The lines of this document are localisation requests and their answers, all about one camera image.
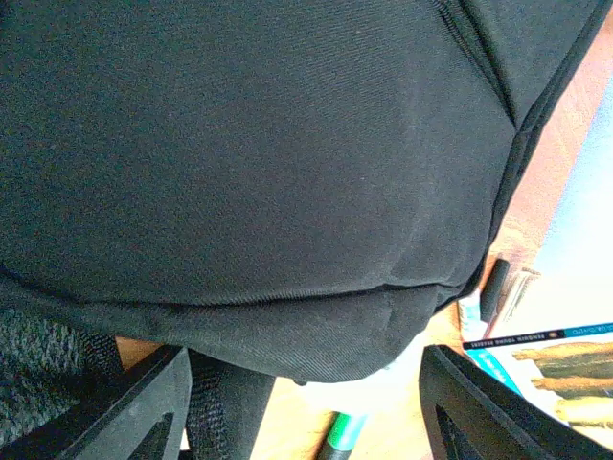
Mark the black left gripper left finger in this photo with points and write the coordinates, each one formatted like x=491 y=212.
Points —
x=141 y=415

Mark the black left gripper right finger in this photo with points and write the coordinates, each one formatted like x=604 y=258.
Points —
x=470 y=415

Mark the dog picture book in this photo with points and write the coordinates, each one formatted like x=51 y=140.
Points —
x=551 y=343

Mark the black student backpack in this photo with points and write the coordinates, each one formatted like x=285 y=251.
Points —
x=286 y=188

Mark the green black highlighter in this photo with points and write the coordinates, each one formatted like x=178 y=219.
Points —
x=342 y=437

